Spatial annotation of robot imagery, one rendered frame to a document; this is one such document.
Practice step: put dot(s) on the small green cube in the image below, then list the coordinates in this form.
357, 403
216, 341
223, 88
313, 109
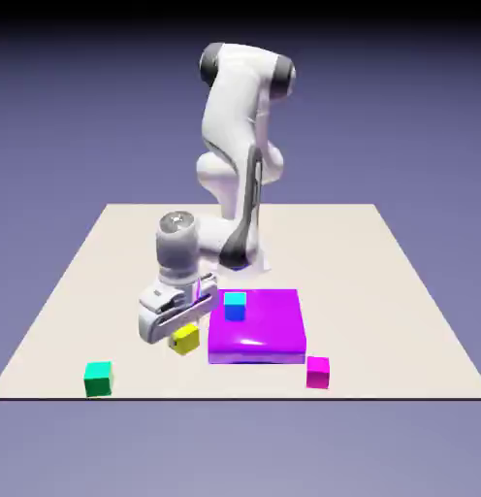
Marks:
98, 378

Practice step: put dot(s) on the small yellow cube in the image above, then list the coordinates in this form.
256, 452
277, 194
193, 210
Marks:
185, 338

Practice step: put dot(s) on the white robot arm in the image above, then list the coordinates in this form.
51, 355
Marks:
232, 116

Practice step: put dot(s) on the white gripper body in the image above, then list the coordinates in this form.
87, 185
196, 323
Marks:
174, 316

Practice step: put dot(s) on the small blue cube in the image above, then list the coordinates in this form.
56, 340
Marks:
235, 306

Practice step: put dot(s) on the large purple box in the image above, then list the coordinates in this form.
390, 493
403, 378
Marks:
260, 330

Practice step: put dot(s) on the small magenta cube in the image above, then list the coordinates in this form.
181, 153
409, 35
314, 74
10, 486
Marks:
317, 372

